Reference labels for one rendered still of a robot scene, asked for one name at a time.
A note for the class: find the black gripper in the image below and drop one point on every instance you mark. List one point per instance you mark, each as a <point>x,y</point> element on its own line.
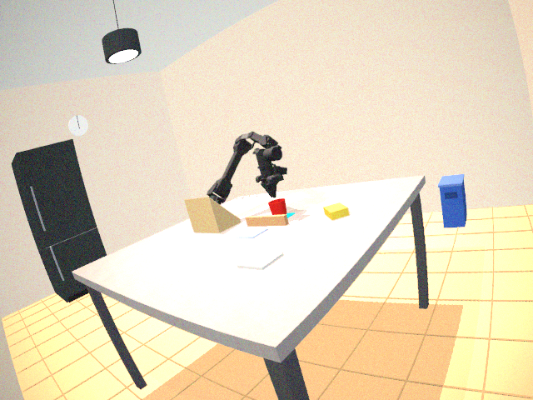
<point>269,178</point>

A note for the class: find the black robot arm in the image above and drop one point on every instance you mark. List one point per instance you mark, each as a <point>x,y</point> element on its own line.
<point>272,152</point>

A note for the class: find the red cup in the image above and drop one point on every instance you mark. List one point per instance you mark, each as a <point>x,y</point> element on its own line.
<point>278,206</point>

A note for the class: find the white flat panel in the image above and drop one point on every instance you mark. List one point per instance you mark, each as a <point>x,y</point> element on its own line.
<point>260,260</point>

